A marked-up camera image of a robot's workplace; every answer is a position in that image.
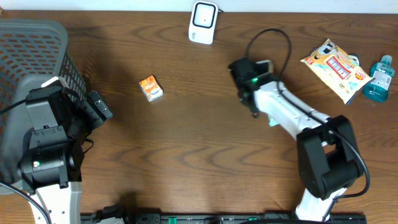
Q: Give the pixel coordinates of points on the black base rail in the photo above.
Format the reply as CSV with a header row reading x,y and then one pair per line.
x,y
155,218

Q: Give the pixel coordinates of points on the small green round-logo box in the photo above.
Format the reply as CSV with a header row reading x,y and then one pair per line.
x,y
356,59

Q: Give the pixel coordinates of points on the teal snack pack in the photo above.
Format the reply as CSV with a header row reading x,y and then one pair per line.
x,y
272,122

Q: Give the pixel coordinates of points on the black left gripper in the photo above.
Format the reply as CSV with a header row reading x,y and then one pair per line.
x,y
86,109

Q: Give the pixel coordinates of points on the grey plastic mesh basket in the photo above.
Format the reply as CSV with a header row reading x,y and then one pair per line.
x,y
32,52

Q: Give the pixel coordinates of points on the small orange packet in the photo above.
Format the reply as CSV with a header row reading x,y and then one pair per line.
x,y
151,88

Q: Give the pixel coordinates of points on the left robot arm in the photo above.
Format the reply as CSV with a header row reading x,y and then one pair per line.
x,y
51,167

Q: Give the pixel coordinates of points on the yellow snack bag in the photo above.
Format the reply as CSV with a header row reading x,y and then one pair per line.
x,y
335,68

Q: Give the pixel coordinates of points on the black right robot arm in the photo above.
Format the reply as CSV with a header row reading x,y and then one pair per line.
x,y
328,158

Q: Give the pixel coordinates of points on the blue mouthwash bottle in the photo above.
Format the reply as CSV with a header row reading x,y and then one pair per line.
x,y
382,73

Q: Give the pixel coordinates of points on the white barcode scanner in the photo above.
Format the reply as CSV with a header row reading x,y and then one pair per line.
x,y
203,22

